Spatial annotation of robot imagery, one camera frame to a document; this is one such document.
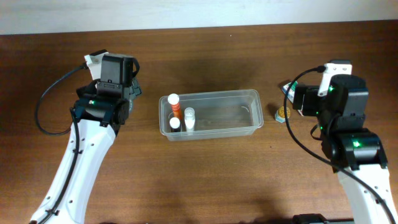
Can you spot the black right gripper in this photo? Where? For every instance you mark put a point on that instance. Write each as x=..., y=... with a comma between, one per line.
x=306, y=94

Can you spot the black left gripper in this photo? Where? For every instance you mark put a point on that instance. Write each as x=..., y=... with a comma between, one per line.
x=136, y=89

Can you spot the white Panadol medicine box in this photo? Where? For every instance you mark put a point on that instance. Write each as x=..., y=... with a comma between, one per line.
x=290, y=94

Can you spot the gold lid balm jar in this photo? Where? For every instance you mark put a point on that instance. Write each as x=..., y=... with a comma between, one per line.
x=282, y=114

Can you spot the orange tube white cap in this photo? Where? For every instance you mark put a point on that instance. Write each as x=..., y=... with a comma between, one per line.
x=174, y=101

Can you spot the black bottle white cap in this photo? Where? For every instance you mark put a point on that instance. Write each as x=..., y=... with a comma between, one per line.
x=175, y=125

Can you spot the clear spray bottle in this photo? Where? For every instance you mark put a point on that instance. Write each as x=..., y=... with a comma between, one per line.
x=189, y=117

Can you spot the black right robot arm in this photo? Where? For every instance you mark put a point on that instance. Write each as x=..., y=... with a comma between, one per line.
x=356, y=154

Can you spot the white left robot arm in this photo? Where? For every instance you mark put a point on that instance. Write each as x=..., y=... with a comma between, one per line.
x=103, y=106

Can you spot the clear plastic container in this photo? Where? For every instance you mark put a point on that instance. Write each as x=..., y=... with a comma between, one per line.
x=218, y=114

